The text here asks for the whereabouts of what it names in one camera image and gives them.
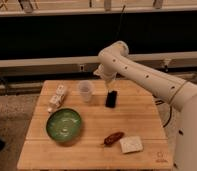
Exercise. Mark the green ceramic bowl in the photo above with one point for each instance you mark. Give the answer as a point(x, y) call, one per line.
point(64, 125)

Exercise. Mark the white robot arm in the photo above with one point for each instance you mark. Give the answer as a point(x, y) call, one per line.
point(179, 93)

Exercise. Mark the brown sausage toy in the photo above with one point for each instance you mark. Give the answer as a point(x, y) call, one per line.
point(111, 139)

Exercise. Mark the white ceramic cup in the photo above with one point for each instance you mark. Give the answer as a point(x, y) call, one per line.
point(85, 89)

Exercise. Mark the white square sponge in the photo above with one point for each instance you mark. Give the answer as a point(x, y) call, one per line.
point(131, 144)

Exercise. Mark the black rectangular block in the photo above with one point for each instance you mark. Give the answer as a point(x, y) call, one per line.
point(111, 99)

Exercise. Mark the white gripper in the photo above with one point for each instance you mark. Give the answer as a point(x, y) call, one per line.
point(107, 75)

